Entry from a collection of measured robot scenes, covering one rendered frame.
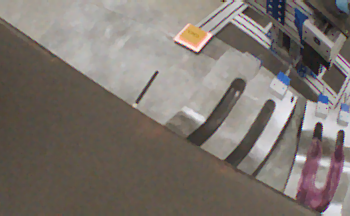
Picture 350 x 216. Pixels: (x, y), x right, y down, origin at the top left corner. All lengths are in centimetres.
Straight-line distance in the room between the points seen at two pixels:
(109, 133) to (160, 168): 2
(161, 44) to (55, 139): 149
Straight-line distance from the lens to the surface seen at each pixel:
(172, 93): 164
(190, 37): 169
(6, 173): 24
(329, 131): 157
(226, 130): 149
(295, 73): 240
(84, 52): 175
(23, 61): 27
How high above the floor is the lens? 222
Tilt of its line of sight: 61 degrees down
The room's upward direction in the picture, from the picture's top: 4 degrees counter-clockwise
